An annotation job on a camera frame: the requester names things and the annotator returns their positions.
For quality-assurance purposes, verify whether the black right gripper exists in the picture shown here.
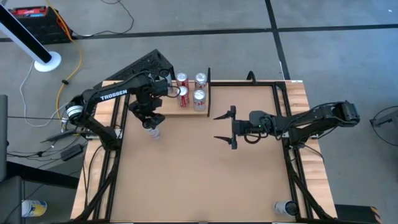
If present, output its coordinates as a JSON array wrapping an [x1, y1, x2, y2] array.
[[212, 105, 266, 151]]

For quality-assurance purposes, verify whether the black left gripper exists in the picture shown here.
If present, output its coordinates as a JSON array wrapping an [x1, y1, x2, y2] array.
[[129, 92, 167, 130]]

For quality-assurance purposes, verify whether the slim Peach Vibe can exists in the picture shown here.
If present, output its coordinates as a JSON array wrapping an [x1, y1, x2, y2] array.
[[146, 126, 162, 140]]

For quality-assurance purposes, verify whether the red Coca-Cola Star Wars can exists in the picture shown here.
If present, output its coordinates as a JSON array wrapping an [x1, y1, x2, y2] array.
[[177, 86, 190, 109]]

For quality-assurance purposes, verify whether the white slim beverage can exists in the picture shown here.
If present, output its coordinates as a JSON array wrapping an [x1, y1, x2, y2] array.
[[272, 200, 300, 217]]

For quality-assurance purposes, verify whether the black power brick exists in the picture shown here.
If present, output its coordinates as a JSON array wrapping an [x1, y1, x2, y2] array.
[[60, 144, 84, 162]]

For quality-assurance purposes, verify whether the black floor tape strip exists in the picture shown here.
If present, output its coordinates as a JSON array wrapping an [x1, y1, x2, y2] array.
[[0, 24, 398, 43], [265, 0, 292, 81]]

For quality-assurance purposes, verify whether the white stand with round base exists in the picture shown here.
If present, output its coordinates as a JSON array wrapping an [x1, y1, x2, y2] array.
[[0, 2, 62, 73]]

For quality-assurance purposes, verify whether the black crate with red lid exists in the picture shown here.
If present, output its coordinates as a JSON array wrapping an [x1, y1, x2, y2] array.
[[8, 5, 75, 45]]

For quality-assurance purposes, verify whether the white and yellow canister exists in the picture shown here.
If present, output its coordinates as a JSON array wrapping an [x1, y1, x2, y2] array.
[[21, 198, 49, 218]]

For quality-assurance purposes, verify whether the black storage box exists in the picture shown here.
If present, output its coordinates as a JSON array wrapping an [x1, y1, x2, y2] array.
[[335, 203, 382, 224]]

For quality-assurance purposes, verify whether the wooden shelf with black frame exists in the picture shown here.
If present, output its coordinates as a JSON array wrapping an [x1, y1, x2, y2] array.
[[127, 67, 213, 118]]

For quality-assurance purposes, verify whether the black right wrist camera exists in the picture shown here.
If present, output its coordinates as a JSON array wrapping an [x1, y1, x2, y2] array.
[[248, 110, 272, 126]]

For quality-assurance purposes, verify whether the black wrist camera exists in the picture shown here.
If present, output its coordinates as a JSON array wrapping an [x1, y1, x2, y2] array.
[[248, 110, 272, 126], [154, 80, 171, 95]]

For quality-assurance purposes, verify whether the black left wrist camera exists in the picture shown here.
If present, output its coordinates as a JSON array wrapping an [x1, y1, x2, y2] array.
[[154, 80, 171, 95]]

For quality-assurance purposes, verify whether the black left wrist camera cable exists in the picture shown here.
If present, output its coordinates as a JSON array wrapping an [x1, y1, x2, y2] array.
[[167, 85, 182, 98]]

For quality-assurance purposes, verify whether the black aluminium table frame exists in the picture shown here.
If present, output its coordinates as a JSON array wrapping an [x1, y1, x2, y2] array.
[[73, 80, 338, 224]]

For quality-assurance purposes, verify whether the yellow floor cable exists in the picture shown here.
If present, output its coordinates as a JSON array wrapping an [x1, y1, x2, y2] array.
[[45, 0, 84, 108]]

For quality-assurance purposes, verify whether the black floor cable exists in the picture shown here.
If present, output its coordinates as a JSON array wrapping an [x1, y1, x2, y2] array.
[[73, 0, 135, 38]]

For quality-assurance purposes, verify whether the white floor cable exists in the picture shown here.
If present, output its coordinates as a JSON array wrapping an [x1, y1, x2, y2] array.
[[19, 60, 35, 127]]

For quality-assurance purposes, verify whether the black round wire stand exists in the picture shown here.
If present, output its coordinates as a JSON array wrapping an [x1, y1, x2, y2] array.
[[369, 105, 398, 147]]

